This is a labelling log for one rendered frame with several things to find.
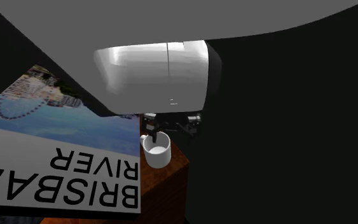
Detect brown wooden table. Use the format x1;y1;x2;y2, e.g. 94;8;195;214
39;114;191;224

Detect white mug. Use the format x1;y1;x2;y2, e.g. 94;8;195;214
139;131;172;169

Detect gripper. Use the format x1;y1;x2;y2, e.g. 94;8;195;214
142;111;203;144

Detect river photo book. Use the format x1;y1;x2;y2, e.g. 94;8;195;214
0;64;142;216

